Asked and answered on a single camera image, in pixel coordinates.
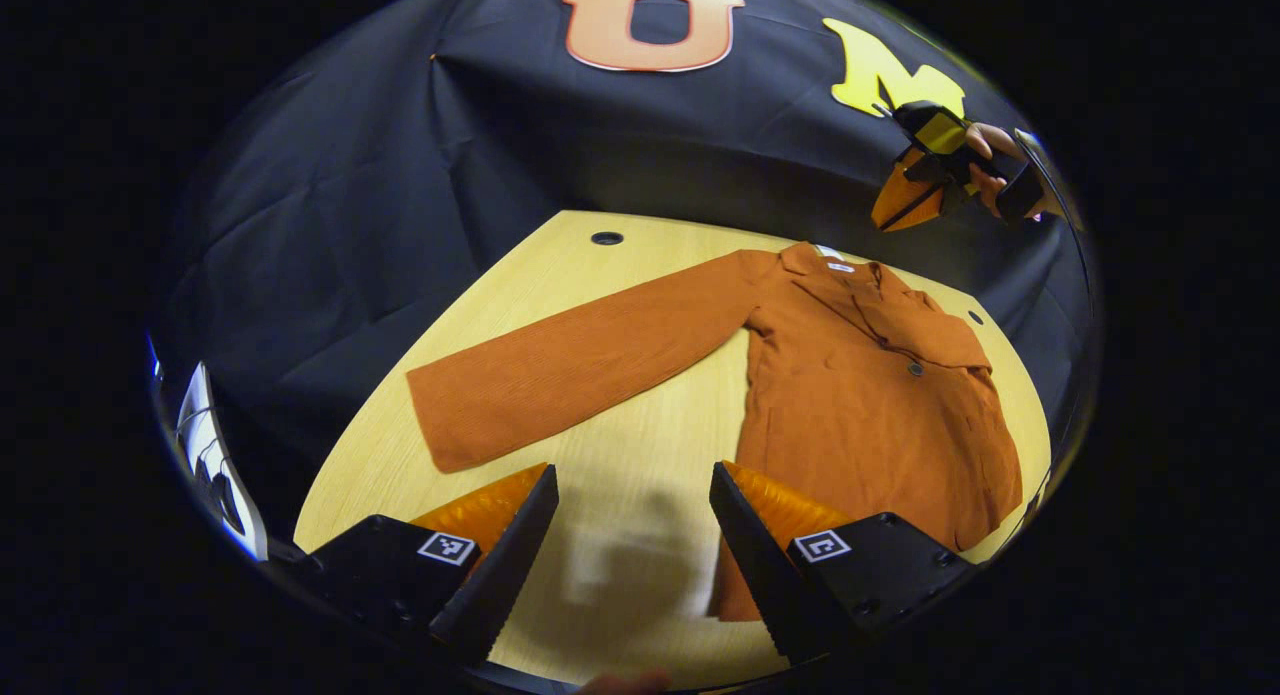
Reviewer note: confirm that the orange ribbed jacket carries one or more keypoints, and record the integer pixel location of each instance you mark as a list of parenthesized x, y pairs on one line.
[(850, 425)]

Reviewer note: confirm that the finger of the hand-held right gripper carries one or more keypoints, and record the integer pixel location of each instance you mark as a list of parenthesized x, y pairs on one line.
[(905, 200), (935, 127)]

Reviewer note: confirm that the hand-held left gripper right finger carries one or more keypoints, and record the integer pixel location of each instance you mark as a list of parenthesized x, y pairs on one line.
[(760, 575)]

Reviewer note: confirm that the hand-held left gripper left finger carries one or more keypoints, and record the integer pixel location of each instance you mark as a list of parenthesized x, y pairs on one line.
[(505, 565)]

